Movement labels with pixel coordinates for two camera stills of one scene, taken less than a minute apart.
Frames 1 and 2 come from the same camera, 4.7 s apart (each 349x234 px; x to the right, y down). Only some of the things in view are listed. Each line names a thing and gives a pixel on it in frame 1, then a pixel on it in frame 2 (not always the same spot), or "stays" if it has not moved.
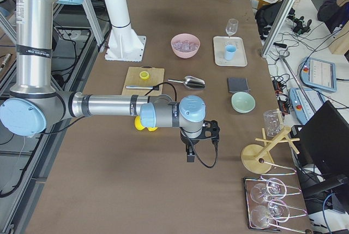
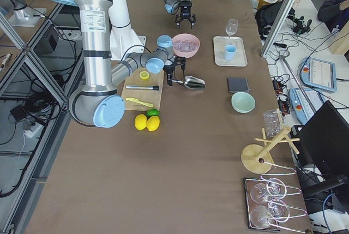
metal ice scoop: (191, 82) stays
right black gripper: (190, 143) to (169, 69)
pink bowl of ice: (185, 45) stays
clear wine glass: (232, 27) stays
